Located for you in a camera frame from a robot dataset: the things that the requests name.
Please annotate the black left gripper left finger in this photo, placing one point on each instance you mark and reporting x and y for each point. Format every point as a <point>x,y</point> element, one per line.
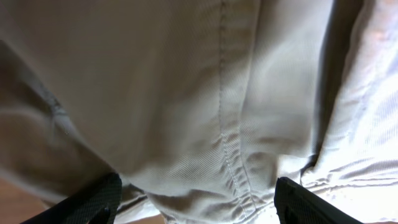
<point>95,204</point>

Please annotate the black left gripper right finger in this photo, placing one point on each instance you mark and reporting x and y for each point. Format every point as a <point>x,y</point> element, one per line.
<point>297,205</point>

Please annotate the beige shorts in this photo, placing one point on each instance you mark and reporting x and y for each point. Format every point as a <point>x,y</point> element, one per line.
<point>200,106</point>

